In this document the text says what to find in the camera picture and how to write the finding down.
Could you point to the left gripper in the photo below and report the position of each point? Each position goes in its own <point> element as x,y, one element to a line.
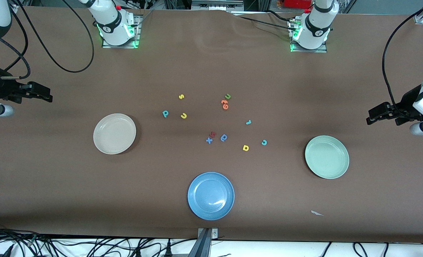
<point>407,101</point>

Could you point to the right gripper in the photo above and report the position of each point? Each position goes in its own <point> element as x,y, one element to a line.
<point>3,90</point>

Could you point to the teal letter p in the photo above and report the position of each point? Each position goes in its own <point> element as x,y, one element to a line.
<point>165,114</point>

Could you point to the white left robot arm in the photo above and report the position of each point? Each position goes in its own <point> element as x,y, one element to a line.
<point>315,25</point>

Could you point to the pale green plate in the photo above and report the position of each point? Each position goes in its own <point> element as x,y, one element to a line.
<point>322,167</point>

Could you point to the beige brown plate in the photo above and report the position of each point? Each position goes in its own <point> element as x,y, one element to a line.
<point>108,139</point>

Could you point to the white paper scrap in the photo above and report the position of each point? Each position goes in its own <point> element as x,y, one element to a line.
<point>316,213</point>

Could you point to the red box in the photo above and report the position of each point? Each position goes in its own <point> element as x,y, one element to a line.
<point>297,3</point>

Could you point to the blue letter a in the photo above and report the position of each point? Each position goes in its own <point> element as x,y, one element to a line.
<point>224,137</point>

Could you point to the black power plug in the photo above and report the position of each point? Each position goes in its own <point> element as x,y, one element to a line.
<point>138,252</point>
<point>168,250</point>

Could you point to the blue plate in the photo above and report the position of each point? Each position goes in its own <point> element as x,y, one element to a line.
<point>210,196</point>

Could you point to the grey metal box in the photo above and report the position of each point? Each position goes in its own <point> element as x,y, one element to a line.
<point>217,4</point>

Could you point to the aluminium profile bar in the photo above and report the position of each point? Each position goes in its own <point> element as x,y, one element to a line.
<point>200,246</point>

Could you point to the aluminium corner bracket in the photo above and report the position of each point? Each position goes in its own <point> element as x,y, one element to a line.
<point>14,6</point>

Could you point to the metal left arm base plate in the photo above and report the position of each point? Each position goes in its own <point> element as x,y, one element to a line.
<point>311,50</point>

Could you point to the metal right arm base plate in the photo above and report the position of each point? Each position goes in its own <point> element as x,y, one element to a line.
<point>137,35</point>

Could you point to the small metal bracket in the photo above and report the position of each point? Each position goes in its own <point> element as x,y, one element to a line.
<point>214,233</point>

